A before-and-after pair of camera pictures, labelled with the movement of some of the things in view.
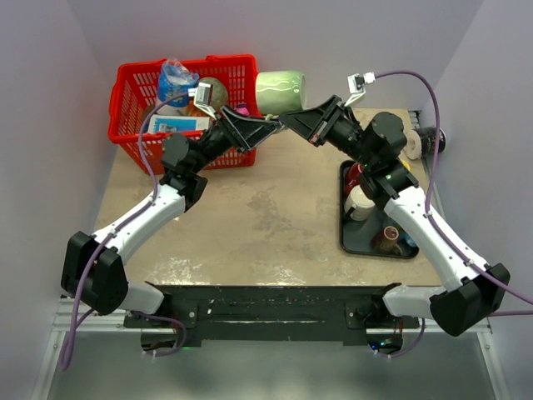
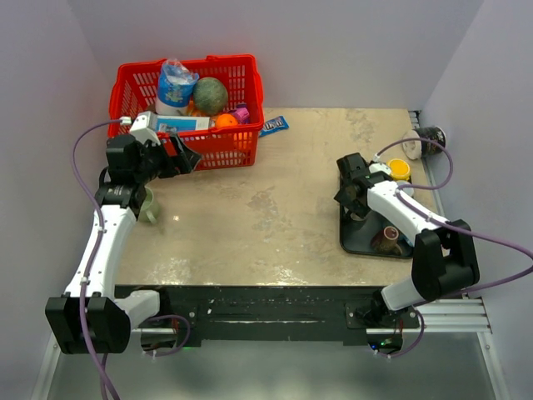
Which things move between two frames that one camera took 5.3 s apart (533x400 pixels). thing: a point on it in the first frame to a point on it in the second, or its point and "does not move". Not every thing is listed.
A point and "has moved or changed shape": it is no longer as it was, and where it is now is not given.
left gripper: (246, 133) to (184, 162)
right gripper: (317, 123) to (346, 185)
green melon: (218, 92) does not move
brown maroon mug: (389, 241) does not move
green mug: (280, 92) has moved or changed shape
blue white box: (157, 123) does not move
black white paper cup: (421, 142) does not move
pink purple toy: (242, 109) does not move
